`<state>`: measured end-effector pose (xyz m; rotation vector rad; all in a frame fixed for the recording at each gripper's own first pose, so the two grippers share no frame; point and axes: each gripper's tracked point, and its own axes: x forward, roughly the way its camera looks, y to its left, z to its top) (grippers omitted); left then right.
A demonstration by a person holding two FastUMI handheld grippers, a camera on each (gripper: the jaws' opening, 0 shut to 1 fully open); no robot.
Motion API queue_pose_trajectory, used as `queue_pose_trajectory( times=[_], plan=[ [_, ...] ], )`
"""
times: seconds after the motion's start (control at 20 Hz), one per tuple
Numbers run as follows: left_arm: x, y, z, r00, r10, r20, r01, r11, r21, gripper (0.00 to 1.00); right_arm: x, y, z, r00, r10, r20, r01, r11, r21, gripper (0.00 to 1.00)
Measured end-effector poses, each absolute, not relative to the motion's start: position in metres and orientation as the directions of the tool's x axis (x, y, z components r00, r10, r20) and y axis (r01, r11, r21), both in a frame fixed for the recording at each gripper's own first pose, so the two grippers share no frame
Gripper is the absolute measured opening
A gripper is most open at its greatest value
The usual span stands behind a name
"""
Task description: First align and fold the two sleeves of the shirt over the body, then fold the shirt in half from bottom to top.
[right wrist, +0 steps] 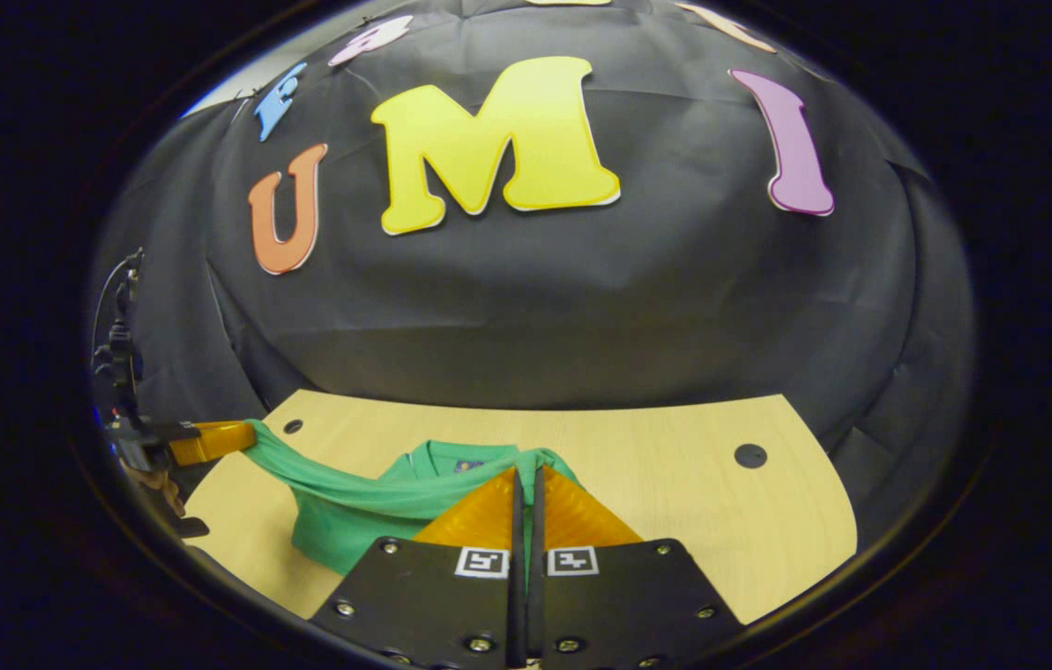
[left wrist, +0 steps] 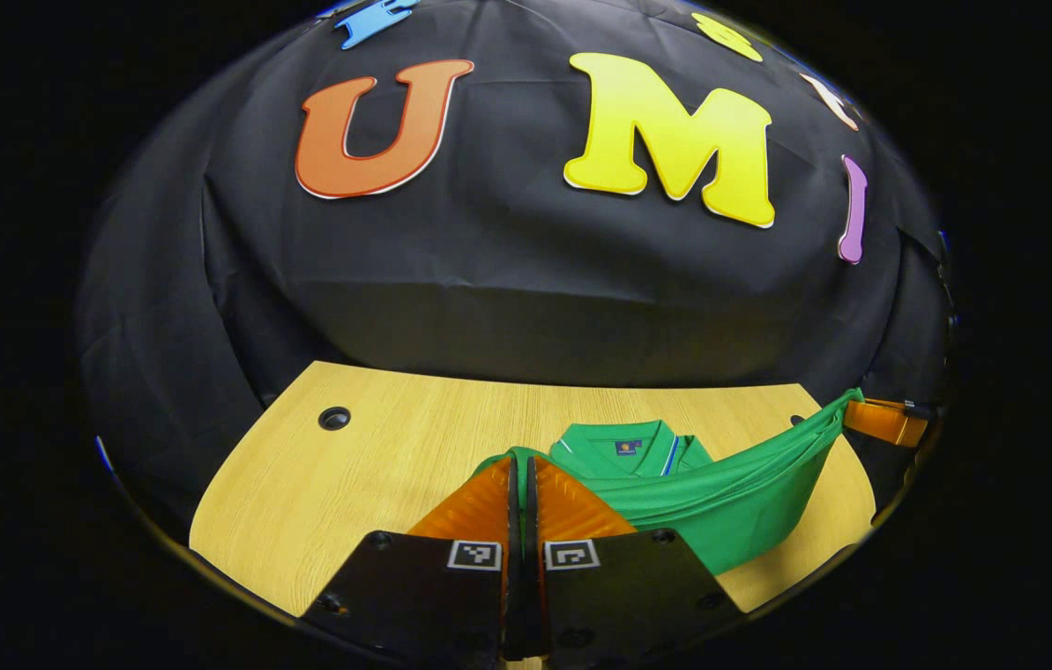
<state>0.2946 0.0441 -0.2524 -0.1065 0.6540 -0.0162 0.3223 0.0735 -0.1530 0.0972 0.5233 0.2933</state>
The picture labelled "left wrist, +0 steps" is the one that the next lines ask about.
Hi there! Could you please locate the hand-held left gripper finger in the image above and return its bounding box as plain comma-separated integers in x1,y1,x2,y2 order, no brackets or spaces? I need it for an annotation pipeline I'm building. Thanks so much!
526,454,749,669
301,454,527,666

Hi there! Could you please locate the green T-shirt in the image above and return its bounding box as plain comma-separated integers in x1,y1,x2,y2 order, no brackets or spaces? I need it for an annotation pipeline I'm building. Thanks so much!
472,387,865,576

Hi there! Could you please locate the black backdrop cloth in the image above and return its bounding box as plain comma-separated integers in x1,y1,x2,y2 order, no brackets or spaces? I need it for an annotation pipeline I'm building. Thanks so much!
74,0,955,541

